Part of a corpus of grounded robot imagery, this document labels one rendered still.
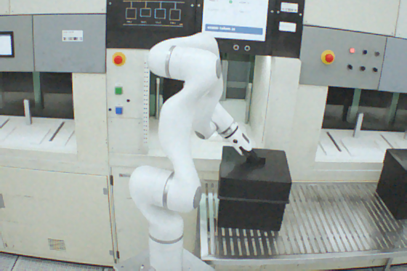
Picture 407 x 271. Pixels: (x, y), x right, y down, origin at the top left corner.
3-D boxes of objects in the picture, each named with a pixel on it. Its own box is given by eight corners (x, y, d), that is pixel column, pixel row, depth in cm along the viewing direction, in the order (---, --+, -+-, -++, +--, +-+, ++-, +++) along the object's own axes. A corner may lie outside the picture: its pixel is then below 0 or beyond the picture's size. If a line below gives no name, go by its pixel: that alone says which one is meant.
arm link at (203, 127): (198, 93, 131) (209, 146, 155) (225, 63, 139) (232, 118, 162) (177, 83, 135) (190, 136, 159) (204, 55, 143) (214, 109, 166)
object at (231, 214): (219, 192, 189) (222, 160, 183) (275, 196, 188) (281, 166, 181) (216, 227, 164) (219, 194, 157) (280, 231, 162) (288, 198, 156)
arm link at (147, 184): (174, 248, 123) (176, 187, 114) (125, 231, 129) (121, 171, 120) (189, 227, 134) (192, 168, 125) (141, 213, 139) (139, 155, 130)
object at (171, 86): (159, 110, 243) (160, 60, 231) (162, 99, 262) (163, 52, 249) (200, 112, 244) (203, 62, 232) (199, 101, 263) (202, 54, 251)
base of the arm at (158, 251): (163, 296, 125) (163, 259, 118) (129, 267, 137) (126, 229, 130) (202, 272, 138) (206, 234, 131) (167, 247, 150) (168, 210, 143)
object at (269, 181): (216, 199, 157) (219, 171, 152) (219, 163, 184) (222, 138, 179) (289, 204, 156) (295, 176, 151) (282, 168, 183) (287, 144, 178)
